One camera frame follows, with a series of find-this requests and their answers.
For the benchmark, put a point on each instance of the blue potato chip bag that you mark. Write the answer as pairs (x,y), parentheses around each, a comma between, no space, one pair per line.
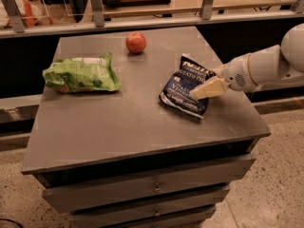
(176,92)

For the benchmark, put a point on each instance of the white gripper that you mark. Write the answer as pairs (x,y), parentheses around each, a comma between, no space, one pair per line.
(237,75)

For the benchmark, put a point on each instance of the grey drawer cabinet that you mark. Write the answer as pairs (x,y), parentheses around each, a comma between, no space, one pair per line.
(125,159)

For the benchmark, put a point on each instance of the orange white bag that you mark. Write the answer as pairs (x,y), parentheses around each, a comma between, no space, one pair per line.
(32,15)

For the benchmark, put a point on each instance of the red apple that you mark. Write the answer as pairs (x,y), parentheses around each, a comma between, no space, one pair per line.
(135,42)

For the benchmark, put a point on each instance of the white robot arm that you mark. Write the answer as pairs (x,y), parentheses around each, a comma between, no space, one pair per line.
(279,65)

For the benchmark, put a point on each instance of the metal railing frame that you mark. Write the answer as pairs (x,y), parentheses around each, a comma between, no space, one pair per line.
(90,16)

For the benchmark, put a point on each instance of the green chip bag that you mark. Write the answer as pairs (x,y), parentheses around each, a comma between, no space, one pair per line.
(82,74)

